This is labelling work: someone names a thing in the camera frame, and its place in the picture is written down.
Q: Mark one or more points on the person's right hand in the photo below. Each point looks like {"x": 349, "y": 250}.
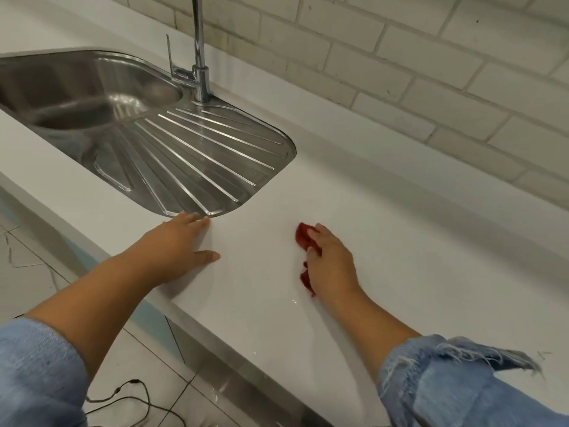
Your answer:
{"x": 332, "y": 266}

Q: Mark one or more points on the person's left hand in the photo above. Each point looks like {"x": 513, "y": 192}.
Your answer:
{"x": 171, "y": 248}

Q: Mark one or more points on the person's right fingers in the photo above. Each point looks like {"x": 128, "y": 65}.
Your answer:
{"x": 314, "y": 244}

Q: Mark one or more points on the person's left thumb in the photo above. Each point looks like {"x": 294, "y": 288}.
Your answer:
{"x": 205, "y": 257}

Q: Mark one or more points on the red cleaning cloth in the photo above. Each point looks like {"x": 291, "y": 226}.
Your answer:
{"x": 303, "y": 237}

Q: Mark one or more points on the person's right forearm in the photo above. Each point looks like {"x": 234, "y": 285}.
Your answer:
{"x": 369, "y": 326}

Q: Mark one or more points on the person's left forearm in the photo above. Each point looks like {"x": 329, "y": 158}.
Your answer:
{"x": 75, "y": 306}

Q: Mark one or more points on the stainless steel sink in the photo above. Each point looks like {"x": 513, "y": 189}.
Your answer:
{"x": 146, "y": 128}

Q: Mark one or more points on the chrome kitchen faucet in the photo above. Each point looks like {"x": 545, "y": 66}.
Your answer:
{"x": 198, "y": 53}

